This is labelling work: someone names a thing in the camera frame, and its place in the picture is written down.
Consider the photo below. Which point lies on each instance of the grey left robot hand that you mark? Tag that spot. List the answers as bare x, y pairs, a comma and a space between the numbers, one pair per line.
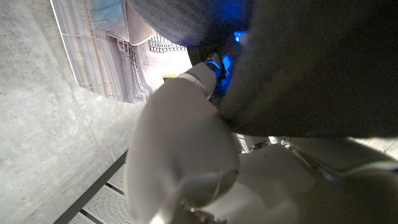
180, 149

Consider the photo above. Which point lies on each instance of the black backpack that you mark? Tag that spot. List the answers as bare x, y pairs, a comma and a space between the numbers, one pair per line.
311, 77

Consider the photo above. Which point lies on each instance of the printed sofa room backdrop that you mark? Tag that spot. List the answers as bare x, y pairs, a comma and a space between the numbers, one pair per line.
102, 62

